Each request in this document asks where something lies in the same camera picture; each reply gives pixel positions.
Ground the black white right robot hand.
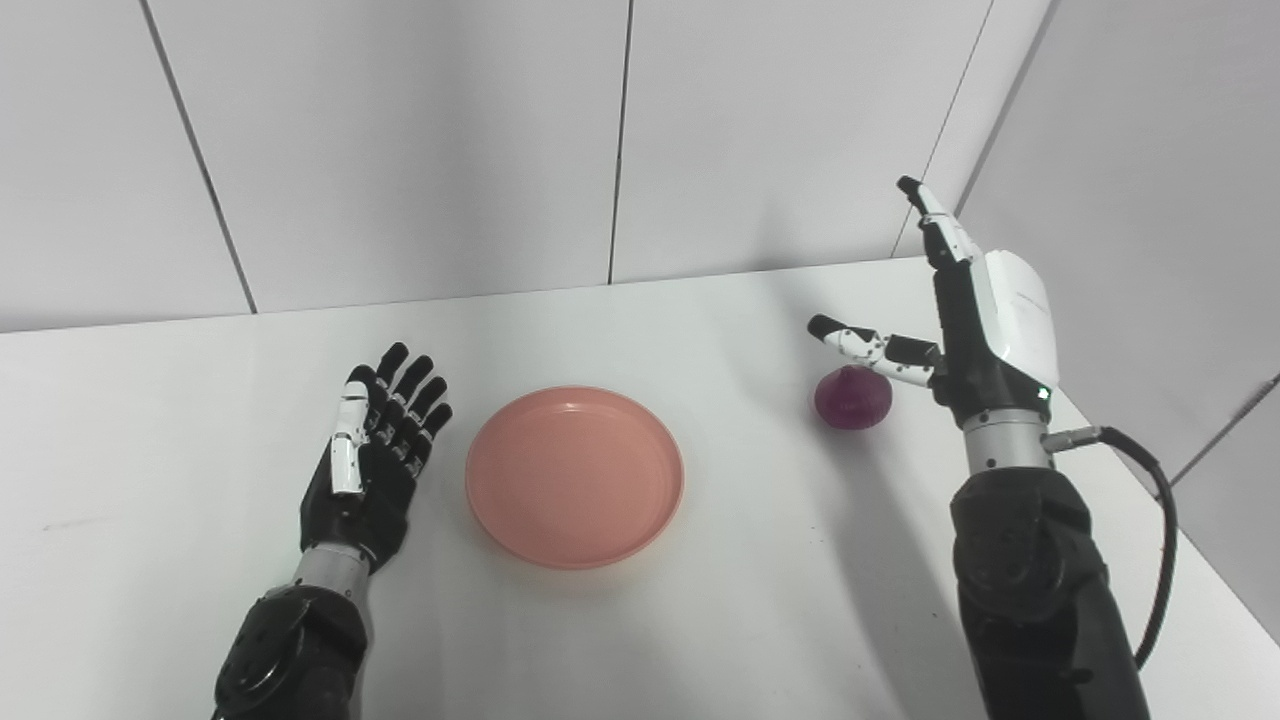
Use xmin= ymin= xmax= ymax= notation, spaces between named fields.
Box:
xmin=807 ymin=176 xmax=1061 ymax=431

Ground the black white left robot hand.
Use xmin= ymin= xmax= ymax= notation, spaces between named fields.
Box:
xmin=299 ymin=342 xmax=454 ymax=573

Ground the purple red onion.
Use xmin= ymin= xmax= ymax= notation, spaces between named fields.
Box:
xmin=813 ymin=365 xmax=894 ymax=432

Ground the pink round plate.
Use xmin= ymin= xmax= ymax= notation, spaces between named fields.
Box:
xmin=464 ymin=386 xmax=686 ymax=571

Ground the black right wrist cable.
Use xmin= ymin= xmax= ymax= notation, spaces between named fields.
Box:
xmin=1040 ymin=425 xmax=1179 ymax=671

